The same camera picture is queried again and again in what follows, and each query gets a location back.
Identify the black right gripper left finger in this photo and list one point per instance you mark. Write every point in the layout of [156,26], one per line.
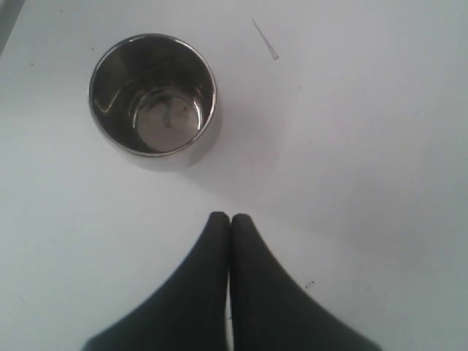
[188,311]

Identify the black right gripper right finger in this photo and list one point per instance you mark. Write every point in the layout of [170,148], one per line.
[269,309]

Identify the stainless steel cup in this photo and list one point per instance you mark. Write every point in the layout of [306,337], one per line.
[154,98]

